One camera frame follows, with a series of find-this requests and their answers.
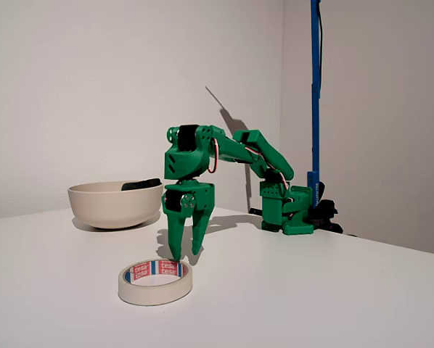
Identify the beige masking tape roll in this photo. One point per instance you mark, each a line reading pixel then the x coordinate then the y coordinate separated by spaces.
pixel 148 295

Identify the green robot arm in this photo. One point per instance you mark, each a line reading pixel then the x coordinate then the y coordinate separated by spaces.
pixel 188 159

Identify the black object in bowl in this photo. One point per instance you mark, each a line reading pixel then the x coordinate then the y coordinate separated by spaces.
pixel 144 183

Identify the small black table clamp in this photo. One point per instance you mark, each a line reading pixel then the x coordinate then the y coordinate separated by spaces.
pixel 256 210

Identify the beige bowl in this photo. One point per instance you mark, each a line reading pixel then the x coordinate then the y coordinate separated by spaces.
pixel 111 210

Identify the large black table clamp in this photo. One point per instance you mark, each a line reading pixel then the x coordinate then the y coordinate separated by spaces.
pixel 327 212

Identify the blue pole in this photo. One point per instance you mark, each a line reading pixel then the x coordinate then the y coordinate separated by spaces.
pixel 315 108

